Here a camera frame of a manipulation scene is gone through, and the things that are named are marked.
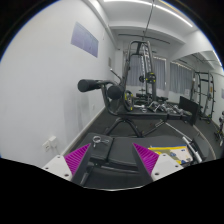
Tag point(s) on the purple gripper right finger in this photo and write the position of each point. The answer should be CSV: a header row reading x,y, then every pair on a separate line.
x,y
153,166

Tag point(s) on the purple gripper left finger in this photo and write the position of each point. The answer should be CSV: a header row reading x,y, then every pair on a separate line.
x,y
72,166

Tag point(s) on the metal spring collar clip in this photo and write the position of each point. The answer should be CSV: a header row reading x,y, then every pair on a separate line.
x,y
97,139

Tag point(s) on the black weight bench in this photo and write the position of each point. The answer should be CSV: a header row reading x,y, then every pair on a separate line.
x,y
117,155

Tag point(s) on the silver barbell bar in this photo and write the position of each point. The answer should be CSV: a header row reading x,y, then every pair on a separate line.
x,y
187,140

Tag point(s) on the black flat bench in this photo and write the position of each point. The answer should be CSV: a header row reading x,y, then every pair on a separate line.
x,y
191,107

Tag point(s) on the black squat rack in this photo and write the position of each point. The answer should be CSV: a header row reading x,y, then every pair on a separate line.
x,y
203,93

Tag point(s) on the grey window curtain right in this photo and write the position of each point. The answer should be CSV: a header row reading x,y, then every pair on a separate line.
x,y
180,78

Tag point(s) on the grey window curtain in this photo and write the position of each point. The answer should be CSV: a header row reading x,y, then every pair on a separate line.
x,y
180,78
136,71

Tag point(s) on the grey window curtain left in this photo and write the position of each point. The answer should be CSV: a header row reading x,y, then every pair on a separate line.
x,y
136,71

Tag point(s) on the black multi-gym machine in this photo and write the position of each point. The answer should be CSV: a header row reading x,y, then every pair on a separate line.
x,y
142,50

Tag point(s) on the white wall socket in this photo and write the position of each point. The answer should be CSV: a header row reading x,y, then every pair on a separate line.
x,y
50,143

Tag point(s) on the blue wall poster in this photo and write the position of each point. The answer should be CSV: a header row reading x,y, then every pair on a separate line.
x,y
84,40

